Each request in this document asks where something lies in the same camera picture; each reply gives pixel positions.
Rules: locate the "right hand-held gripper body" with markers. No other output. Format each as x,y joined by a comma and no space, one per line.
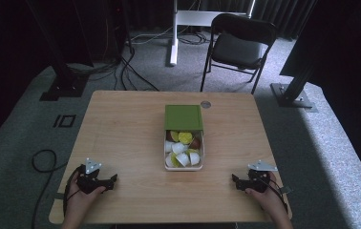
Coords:
258,183

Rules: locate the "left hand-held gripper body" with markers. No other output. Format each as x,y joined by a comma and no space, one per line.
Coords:
88,184

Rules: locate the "person's left hand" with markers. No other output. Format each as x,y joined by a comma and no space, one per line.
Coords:
78,202

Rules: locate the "person's right hand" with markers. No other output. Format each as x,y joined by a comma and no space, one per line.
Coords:
271,200

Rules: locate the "white drawer tray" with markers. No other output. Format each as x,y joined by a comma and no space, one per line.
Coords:
184,168

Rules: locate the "pile of coffee capsules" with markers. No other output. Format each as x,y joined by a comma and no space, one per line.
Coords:
181,149

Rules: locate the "round grey table grommet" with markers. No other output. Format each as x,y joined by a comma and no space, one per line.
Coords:
205,104

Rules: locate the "green box sleeve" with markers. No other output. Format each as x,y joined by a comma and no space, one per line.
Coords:
183,117

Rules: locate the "black metal stand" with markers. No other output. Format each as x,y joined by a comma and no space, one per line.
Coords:
293,95
64,82

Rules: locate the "black folding chair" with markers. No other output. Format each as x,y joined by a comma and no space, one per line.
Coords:
240,49

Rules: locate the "dark computer tower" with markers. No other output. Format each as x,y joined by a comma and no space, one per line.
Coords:
115,28

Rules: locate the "white desk frame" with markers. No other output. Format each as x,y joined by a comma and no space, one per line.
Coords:
175,38

